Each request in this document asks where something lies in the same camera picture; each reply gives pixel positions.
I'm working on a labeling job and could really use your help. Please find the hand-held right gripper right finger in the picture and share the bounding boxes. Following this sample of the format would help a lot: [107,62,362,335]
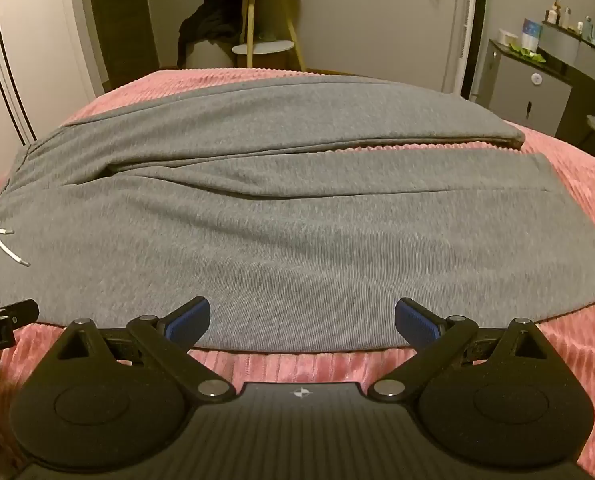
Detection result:
[367,297,551,404]

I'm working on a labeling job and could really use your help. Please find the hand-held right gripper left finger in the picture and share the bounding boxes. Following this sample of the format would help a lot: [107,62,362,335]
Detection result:
[52,296,236,404]

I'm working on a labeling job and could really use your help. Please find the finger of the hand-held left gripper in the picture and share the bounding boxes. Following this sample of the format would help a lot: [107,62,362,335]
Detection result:
[4,299,41,329]

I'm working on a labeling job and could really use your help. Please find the grey pants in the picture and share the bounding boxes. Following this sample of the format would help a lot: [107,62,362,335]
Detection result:
[0,74,595,354]

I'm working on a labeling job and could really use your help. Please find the pink ribbed blanket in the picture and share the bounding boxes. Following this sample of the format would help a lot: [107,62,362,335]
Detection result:
[0,67,595,472]

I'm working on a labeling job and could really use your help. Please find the grey small cabinet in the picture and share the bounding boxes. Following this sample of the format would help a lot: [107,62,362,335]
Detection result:
[476,39,574,137]

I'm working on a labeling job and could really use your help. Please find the white black-striped wardrobe door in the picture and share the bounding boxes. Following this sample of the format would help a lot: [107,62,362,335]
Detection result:
[0,0,94,147]

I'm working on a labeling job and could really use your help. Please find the green leafy item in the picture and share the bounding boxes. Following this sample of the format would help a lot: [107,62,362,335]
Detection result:
[509,42,547,64]

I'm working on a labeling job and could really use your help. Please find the white tall appliance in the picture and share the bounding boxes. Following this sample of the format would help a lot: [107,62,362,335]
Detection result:
[453,0,489,107]

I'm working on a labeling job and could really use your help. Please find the black grey dresser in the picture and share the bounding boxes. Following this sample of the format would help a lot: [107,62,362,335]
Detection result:
[541,20,595,142]

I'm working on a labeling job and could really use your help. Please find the dark clothing pile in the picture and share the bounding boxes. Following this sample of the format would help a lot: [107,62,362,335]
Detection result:
[176,0,244,68]

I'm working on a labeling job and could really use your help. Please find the white blue canister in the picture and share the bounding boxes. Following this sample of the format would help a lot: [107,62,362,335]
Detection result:
[522,18,543,54]

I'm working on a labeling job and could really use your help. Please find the dark wooden door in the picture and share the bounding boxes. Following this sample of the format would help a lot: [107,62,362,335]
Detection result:
[82,0,147,94]

